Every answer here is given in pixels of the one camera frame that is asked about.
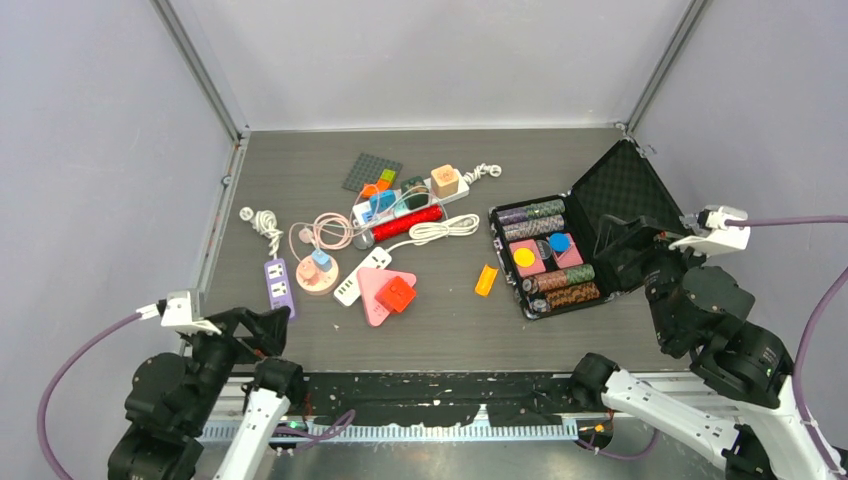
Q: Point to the purple power strip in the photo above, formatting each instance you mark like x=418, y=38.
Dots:
x=279, y=286

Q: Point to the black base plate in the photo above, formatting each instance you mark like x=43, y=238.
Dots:
x=442, y=399

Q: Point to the light blue charger plug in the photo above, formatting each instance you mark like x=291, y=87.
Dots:
x=322, y=260

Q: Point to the beige cube adapter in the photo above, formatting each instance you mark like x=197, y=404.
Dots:
x=444, y=181

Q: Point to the pink round socket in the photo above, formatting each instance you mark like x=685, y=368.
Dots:
x=324, y=283

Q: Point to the dark green cube adapter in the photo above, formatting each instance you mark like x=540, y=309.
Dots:
x=414, y=192

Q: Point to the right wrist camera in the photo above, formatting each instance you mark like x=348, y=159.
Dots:
x=711, y=234

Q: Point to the blue plug adapter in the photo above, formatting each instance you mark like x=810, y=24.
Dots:
x=381, y=201

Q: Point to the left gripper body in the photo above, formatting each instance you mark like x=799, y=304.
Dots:
x=214, y=355

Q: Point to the white multicolour power strip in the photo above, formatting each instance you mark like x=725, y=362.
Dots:
x=362, y=216

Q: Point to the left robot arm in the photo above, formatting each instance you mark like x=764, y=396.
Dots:
x=173, y=396

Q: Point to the pink charger plug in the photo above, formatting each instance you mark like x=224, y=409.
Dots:
x=307, y=272

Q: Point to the yellow curved block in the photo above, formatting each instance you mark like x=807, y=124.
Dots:
x=486, y=280

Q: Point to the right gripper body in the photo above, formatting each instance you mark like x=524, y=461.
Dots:
x=663, y=261

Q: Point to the red glitter microphone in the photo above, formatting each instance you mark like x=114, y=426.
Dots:
x=392, y=228

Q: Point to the grey building baseplate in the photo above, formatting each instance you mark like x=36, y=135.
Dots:
x=367, y=169

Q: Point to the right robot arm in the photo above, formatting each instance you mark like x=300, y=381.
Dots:
x=700, y=311

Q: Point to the orange curved block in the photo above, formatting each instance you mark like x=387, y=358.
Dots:
x=383, y=183

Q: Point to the pink triangular socket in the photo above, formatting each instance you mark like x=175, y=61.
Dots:
x=372, y=281

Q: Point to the black poker chip case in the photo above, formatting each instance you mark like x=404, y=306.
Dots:
x=557, y=251

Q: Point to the red cube adapter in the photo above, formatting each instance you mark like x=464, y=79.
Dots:
x=396, y=295

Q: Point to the small white power strip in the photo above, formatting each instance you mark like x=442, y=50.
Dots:
x=349, y=289

